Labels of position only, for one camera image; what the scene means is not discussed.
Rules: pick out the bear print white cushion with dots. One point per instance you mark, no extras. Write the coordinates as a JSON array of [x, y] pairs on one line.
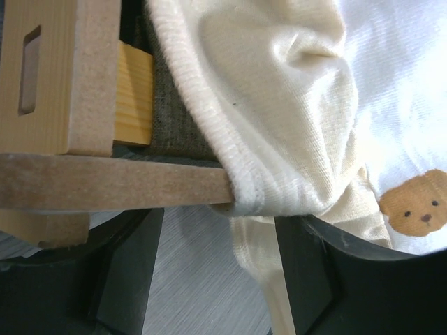
[[330, 109]]

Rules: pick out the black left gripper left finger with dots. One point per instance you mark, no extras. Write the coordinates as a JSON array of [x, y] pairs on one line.
[[100, 287]]

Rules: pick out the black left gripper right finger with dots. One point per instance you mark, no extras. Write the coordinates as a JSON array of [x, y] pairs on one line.
[[340, 284]]

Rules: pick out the wooden pet bed frame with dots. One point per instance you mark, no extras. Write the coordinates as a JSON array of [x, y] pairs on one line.
[[70, 91]]

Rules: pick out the grey bed mattress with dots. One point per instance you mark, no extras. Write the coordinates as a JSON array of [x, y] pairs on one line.
[[174, 133]]

